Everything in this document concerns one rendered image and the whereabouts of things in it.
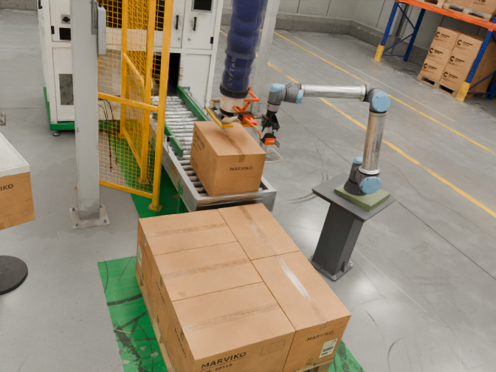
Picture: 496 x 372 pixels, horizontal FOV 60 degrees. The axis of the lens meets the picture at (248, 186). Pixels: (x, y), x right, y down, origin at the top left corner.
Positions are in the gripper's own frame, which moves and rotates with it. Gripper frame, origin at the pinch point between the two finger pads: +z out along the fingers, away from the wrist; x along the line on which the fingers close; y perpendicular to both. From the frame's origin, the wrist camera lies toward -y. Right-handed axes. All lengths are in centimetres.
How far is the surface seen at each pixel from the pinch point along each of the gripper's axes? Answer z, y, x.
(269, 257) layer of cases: 66, -47, 8
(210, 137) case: 26, 53, 18
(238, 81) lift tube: -22, 49, 4
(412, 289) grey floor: 119, -64, -138
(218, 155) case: 25.6, 24.7, 22.7
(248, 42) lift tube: -51, 47, 3
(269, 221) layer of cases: 66, -10, -11
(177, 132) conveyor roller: 68, 148, 12
